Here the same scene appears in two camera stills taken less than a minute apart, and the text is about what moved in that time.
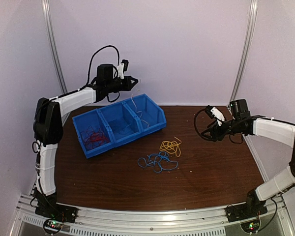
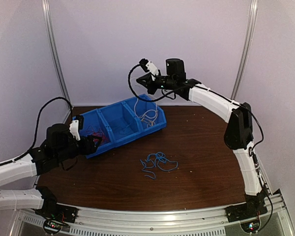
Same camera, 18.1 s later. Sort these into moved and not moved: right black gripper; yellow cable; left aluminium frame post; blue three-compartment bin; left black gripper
Moved: yellow cable; right black gripper; left black gripper
Not moved: left aluminium frame post; blue three-compartment bin
